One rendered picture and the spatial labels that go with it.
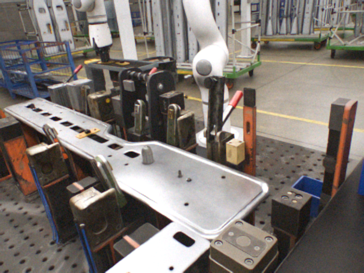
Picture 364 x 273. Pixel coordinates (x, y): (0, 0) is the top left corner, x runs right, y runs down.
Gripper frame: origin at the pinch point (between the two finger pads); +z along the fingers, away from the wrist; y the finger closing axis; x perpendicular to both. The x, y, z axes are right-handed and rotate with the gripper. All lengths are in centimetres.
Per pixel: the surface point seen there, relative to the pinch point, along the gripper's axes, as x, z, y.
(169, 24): -205, 18, -395
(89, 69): -12.9, 6.3, -0.6
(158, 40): -216, 43, -369
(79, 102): -0.5, 15.7, 21.1
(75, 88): -0.6, 9.2, 21.4
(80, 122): 12.5, 18.5, 33.6
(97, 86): -11.1, 15.5, -1.4
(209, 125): 72, 10, 40
